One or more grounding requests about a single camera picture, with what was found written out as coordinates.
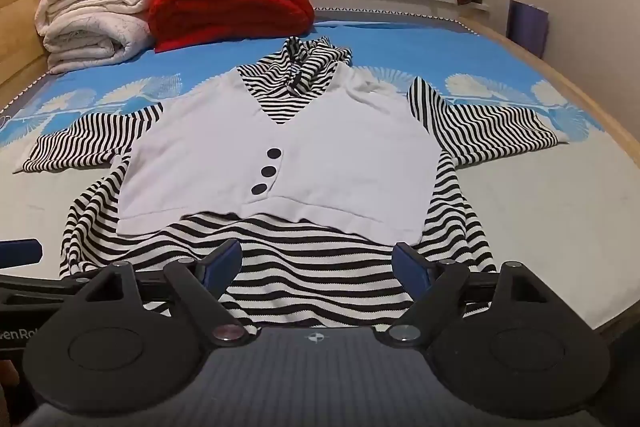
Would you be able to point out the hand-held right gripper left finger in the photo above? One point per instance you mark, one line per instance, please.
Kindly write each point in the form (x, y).
(223, 264)

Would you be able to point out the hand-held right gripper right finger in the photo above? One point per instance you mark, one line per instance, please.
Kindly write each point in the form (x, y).
(412, 269)

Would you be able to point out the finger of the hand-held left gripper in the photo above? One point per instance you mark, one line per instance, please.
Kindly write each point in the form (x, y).
(35, 291)
(20, 252)

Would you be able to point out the striped shirt with white vest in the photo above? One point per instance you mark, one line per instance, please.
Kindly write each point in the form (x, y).
(300, 157)

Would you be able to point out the person's left hand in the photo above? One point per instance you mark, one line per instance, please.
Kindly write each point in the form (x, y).
(7, 374)

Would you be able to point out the blue printed bed sheet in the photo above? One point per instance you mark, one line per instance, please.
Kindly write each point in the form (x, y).
(200, 67)

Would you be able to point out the white folded quilt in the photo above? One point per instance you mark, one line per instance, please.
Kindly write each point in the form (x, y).
(90, 22)

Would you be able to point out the red folded blanket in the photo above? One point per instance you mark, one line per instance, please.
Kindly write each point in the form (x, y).
(225, 7)

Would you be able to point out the wooden bed frame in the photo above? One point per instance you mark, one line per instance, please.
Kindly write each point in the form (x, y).
(20, 7)

